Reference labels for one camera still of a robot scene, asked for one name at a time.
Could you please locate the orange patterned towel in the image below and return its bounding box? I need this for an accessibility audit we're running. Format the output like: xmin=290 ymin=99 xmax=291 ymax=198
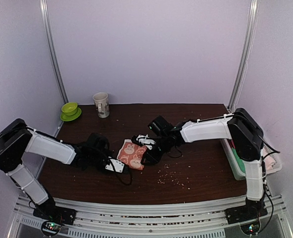
xmin=117 ymin=139 xmax=147 ymax=171

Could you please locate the pink microfiber towel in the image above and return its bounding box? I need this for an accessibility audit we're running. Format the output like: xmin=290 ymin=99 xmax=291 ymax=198
xmin=229 ymin=140 xmax=235 ymax=149

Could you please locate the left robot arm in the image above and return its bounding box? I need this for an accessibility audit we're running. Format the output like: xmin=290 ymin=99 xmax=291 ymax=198
xmin=0 ymin=119 xmax=116 ymax=220

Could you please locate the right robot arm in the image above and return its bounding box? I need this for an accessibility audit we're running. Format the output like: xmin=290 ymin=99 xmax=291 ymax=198
xmin=135 ymin=108 xmax=265 ymax=219

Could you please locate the green plastic plate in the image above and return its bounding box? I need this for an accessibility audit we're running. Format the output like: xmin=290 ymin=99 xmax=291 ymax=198
xmin=60 ymin=107 xmax=82 ymax=122

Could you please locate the beige ceramic mug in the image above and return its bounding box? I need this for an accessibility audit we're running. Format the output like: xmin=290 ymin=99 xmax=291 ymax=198
xmin=92 ymin=92 xmax=110 ymax=119

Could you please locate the green plastic bowl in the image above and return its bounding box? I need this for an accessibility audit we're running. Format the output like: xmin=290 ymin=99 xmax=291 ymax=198
xmin=61 ymin=102 xmax=78 ymax=116

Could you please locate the green rolled towel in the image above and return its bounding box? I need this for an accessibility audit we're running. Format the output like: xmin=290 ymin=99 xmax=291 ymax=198
xmin=231 ymin=148 xmax=245 ymax=173

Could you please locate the white plastic basket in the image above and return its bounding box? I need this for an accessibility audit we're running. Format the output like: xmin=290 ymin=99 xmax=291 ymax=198
xmin=220 ymin=139 xmax=283 ymax=180

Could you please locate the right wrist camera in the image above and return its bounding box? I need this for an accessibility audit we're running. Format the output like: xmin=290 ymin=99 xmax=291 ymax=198
xmin=132 ymin=116 xmax=173 ymax=151

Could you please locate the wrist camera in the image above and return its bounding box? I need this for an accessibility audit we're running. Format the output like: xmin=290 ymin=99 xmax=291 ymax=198
xmin=132 ymin=116 xmax=173 ymax=151
xmin=105 ymin=159 xmax=129 ymax=174

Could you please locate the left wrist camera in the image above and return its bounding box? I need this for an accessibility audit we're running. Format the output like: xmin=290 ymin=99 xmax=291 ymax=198
xmin=105 ymin=159 xmax=129 ymax=174

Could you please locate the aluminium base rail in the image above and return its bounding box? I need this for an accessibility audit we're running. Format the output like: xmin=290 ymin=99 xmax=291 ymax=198
xmin=5 ymin=195 xmax=293 ymax=238

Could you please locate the right aluminium frame post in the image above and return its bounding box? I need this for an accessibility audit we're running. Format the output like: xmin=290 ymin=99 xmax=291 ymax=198
xmin=227 ymin=0 xmax=260 ymax=112

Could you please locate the aluminium frame post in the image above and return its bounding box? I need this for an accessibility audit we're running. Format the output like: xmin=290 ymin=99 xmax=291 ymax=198
xmin=39 ymin=0 xmax=68 ymax=103
xmin=227 ymin=0 xmax=260 ymax=112

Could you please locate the left aluminium frame post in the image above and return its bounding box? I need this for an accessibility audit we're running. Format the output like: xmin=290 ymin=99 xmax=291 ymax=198
xmin=39 ymin=0 xmax=68 ymax=103

